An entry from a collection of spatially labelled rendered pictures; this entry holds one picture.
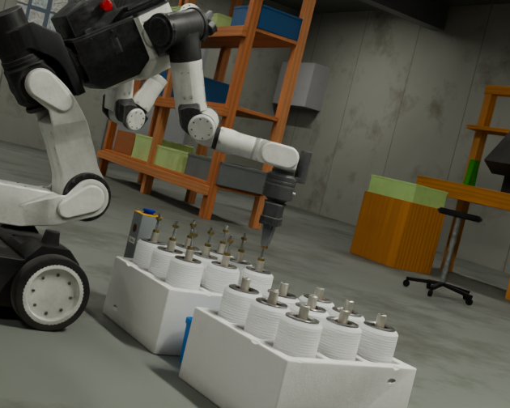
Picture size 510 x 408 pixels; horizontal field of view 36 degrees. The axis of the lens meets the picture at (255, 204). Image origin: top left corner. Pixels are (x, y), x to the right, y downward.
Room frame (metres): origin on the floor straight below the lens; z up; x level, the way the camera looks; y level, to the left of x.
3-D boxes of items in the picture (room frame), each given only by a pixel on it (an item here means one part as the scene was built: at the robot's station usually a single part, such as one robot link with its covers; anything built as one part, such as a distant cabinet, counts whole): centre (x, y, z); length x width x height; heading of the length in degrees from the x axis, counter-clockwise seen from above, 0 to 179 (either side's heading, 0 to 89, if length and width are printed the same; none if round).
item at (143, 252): (2.38, 0.27, 0.16); 0.10 x 0.10 x 0.18
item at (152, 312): (2.34, 0.11, 0.09); 0.39 x 0.39 x 0.18; 32
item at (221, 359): (1.88, -0.19, 0.09); 0.39 x 0.39 x 0.18; 35
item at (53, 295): (2.07, 0.47, 0.10); 0.20 x 0.05 x 0.20; 123
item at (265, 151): (2.30, -0.02, 0.59); 0.13 x 0.09 x 0.07; 92
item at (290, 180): (2.32, -0.07, 0.57); 0.11 x 0.11 x 0.11; 2
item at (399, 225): (6.46, -1.72, 0.86); 1.33 x 1.24 x 1.72; 30
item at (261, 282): (2.31, -0.06, 0.16); 0.10 x 0.10 x 0.18
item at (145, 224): (2.55, 0.33, 0.16); 0.07 x 0.07 x 0.31; 32
